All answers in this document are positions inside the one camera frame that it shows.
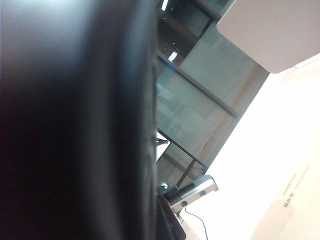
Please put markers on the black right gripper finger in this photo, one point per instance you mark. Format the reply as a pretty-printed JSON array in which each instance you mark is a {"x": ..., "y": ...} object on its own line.
[{"x": 170, "y": 225}]

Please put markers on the black smartphone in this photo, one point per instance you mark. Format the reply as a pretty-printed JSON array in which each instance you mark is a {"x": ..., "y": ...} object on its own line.
[{"x": 75, "y": 125}]

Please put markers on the silver metal mount with screws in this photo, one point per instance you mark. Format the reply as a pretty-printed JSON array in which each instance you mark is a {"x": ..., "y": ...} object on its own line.
[{"x": 200, "y": 190}]

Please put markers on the grey desk divider panel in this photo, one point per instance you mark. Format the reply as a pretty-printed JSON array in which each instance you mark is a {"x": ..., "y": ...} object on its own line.
[{"x": 270, "y": 30}]

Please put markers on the long brown cardboard box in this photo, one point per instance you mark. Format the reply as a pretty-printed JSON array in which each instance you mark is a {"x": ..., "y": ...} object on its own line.
[{"x": 295, "y": 200}]

